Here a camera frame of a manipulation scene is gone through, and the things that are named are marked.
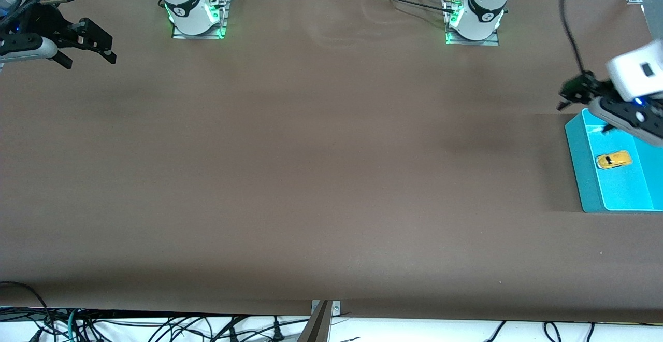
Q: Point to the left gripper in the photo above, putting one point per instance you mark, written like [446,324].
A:
[590,87]

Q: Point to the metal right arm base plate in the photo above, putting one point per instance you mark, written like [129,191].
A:
[224,18]

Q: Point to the teal plastic bin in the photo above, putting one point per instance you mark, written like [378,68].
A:
[621,191]

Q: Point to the metal table edge bracket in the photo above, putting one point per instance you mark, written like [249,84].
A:
[335,308]

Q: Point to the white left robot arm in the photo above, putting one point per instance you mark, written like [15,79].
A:
[484,0]

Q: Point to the yellow beetle toy car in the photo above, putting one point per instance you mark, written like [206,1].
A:
[614,160]

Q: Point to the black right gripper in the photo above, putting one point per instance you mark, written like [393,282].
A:
[45,22]

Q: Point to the brown table cover sheet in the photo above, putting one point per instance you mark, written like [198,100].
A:
[331,176]

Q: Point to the dark grey metal strut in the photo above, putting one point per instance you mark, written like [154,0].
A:
[317,326]

